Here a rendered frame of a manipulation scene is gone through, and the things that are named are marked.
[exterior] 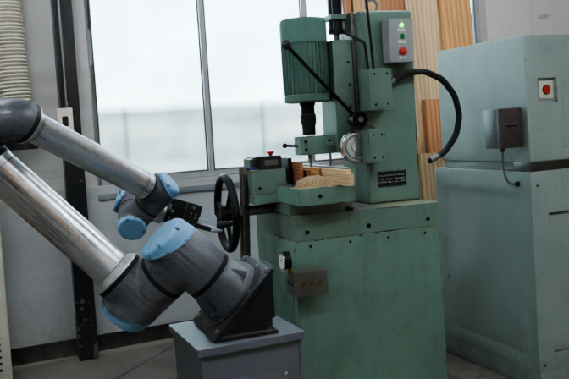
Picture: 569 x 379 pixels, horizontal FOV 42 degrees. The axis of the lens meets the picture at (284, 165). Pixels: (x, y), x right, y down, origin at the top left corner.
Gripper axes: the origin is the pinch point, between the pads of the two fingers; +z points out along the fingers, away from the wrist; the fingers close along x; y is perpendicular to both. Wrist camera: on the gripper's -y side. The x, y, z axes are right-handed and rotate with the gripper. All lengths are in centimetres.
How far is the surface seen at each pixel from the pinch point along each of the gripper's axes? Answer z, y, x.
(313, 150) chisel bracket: 28.8, 38.1, 7.2
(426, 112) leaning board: 137, 92, 131
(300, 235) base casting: 25.5, 6.5, -11.2
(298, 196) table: 18.3, 19.0, -18.6
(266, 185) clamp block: 13.5, 20.3, 3.7
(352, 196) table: 37.0, 24.1, -19.3
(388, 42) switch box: 41, 83, -5
